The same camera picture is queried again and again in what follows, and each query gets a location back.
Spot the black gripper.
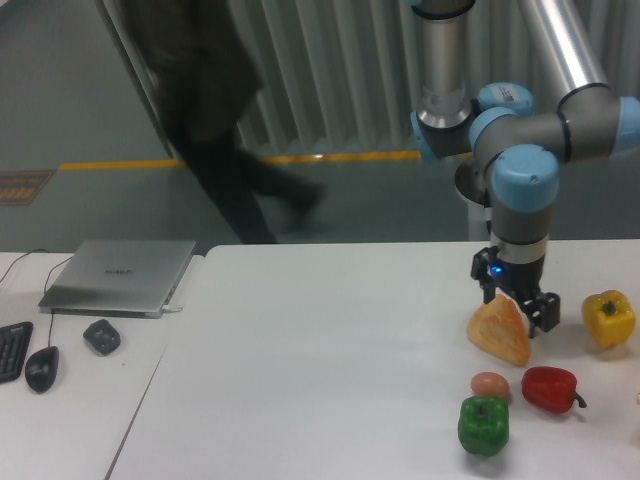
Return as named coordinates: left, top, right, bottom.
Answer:
left=471, top=246, right=561, bottom=338

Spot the triangular bread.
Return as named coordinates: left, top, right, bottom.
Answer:
left=466, top=294, right=531, bottom=367

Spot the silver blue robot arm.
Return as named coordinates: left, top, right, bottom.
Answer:
left=409, top=1, right=639, bottom=332

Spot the brown egg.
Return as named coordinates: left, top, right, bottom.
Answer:
left=470, top=372, right=510, bottom=399

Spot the yellow bell pepper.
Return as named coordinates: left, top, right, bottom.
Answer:
left=581, top=290, right=636, bottom=349

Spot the red bell pepper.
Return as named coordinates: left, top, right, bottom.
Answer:
left=521, top=366, right=587, bottom=414

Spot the green bell pepper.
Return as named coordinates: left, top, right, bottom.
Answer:
left=457, top=396, right=509, bottom=457

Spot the white pleated curtain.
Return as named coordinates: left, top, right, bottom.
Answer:
left=92, top=0, right=640, bottom=161

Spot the white usb plug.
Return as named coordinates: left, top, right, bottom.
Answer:
left=162, top=305, right=184, bottom=313

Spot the walking person in dark clothes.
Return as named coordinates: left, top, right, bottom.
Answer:
left=119, top=1, right=323, bottom=245

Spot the silver laptop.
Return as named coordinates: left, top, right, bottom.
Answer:
left=39, top=240, right=196, bottom=318

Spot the small black device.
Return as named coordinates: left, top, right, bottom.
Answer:
left=83, top=319, right=121, bottom=356

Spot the black computer mouse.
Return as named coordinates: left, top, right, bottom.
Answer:
left=25, top=346, right=59, bottom=394

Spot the black keyboard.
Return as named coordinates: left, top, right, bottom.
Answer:
left=0, top=322, right=33, bottom=384

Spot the black cable on pedestal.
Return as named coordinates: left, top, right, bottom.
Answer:
left=482, top=187, right=495, bottom=237

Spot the black mouse cable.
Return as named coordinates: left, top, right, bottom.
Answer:
left=43, top=263, right=75, bottom=348

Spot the black thin cable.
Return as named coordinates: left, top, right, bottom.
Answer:
left=0, top=248, right=51, bottom=284

